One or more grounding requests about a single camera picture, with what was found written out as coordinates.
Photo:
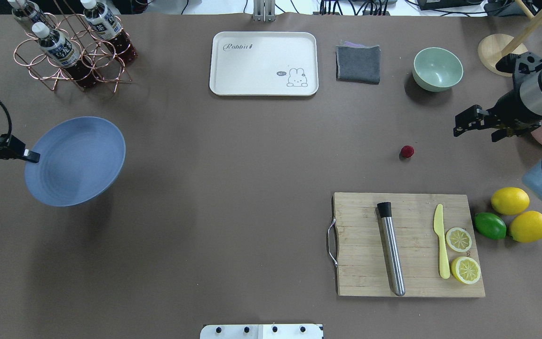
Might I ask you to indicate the cream rabbit tray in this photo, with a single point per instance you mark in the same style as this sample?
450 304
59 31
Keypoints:
264 64

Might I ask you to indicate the yellow plastic knife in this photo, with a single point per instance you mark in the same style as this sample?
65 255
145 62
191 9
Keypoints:
439 230

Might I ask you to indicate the dark drink bottle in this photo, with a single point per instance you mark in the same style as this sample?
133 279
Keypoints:
61 50
108 28
27 13

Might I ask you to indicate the wooden mug tree stand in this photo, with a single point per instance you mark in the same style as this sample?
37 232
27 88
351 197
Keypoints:
496 46

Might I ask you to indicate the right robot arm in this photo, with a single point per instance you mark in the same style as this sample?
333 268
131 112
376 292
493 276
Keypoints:
533 179

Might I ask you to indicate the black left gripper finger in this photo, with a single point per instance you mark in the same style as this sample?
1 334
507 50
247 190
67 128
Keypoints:
13 148

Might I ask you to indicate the aluminium frame post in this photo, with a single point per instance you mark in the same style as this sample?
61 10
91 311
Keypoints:
264 10

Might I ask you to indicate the green bowl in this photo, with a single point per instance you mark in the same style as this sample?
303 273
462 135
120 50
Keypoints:
436 69

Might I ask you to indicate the grey folded cloth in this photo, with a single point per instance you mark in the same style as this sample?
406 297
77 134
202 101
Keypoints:
358 63

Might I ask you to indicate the blue plate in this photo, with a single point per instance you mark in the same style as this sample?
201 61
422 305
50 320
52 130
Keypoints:
79 159

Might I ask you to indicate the red strawberry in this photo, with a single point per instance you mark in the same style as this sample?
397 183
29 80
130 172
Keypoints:
407 152

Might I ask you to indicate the green lime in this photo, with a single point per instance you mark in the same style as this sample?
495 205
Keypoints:
490 225

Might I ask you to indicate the steel muddler black cap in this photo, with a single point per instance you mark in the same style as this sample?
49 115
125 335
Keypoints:
394 270

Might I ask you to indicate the lemon half slice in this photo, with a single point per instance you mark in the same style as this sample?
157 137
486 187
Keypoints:
465 269
458 239

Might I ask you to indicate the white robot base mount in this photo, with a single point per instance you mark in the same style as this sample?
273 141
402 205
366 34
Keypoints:
263 331

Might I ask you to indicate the yellow lemon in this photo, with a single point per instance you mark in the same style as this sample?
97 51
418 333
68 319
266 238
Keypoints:
510 200
526 227

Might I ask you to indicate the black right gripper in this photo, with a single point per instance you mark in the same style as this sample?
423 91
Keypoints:
510 108

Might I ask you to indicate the wooden cutting board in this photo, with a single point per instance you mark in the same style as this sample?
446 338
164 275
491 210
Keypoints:
361 262

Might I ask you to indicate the copper wire bottle rack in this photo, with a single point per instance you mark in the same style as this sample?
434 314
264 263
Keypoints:
108 68

